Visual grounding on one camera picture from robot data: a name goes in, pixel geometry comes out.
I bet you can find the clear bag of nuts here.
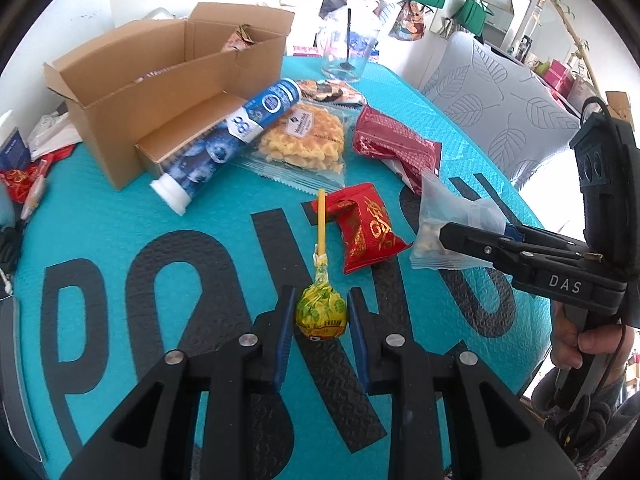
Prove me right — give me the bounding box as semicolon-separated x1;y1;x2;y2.
409;169;511;272

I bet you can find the black spoon in cup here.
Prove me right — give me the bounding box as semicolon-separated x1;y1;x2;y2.
341;8;354;72

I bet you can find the blue tablet tube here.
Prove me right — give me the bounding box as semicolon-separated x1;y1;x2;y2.
151;78;302;216

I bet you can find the person's right hand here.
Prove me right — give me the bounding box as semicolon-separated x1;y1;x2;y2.
551;301;634;377

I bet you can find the small red gold snack pack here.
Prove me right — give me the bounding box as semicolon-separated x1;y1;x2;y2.
326;182;410;274

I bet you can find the brown patterned snack packet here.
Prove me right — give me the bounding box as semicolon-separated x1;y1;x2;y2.
296;79;367;108

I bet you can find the teal printed table mat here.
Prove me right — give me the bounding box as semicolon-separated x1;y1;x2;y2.
12;54;554;480

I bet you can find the grey leaf pattern cushion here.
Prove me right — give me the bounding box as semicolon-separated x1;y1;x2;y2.
423;32;579;190

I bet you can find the yellow lollipop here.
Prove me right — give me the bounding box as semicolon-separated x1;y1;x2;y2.
295;188;347;341

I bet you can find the waffle in clear bag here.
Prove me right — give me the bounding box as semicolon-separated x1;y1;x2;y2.
234;101;360;195

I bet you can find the clear glass cup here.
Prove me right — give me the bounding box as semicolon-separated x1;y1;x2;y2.
318;6;380;82

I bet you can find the brown cardboard box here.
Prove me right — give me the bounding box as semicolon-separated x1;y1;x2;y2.
43;2;294;190

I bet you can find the large red snack bag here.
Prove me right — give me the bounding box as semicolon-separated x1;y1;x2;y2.
352;105;442;195

